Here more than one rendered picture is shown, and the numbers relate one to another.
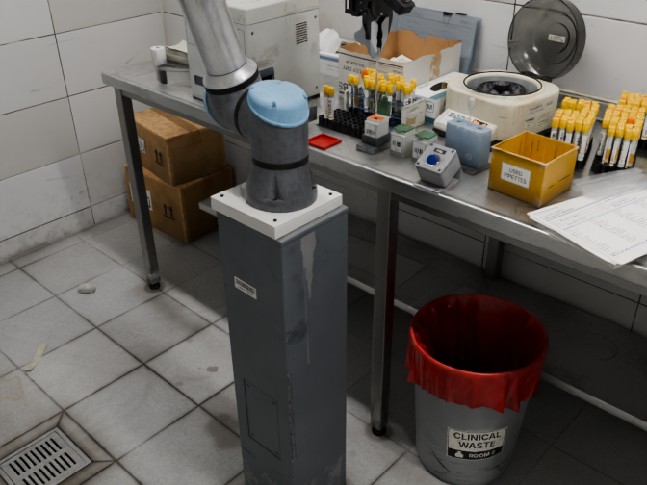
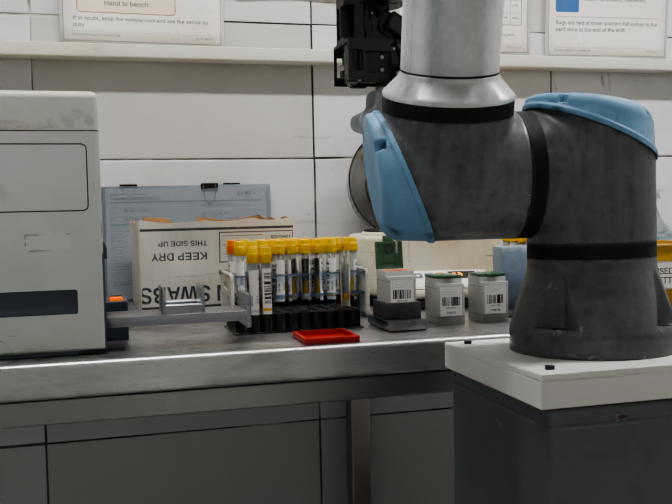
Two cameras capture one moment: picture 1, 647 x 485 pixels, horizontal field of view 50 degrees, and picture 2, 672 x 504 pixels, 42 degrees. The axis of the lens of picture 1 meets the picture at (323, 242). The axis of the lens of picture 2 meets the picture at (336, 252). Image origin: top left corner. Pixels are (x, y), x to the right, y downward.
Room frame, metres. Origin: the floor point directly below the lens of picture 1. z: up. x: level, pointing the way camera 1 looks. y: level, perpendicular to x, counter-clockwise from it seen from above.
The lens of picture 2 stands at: (1.08, 0.89, 1.04)
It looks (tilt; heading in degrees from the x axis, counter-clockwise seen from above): 3 degrees down; 301
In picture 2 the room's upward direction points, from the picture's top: 1 degrees counter-clockwise
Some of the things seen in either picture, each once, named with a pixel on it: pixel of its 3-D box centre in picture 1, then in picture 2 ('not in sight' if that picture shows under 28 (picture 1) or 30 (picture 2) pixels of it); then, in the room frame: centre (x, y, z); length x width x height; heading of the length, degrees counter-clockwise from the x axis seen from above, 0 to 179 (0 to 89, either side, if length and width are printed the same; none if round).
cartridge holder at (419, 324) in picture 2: (375, 140); (396, 313); (1.61, -0.14, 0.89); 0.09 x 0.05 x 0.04; 137
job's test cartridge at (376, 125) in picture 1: (376, 129); (396, 293); (1.61, -0.14, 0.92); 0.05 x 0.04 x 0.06; 137
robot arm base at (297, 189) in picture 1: (280, 174); (591, 294); (1.29, 0.09, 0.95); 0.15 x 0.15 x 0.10
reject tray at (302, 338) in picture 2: (323, 141); (325, 336); (1.64, 0.00, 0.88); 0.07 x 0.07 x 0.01; 47
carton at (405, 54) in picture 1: (399, 68); (207, 261); (2.01, -0.23, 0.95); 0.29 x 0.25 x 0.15; 137
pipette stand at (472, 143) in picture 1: (467, 145); (529, 279); (1.49, -0.34, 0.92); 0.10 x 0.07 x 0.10; 41
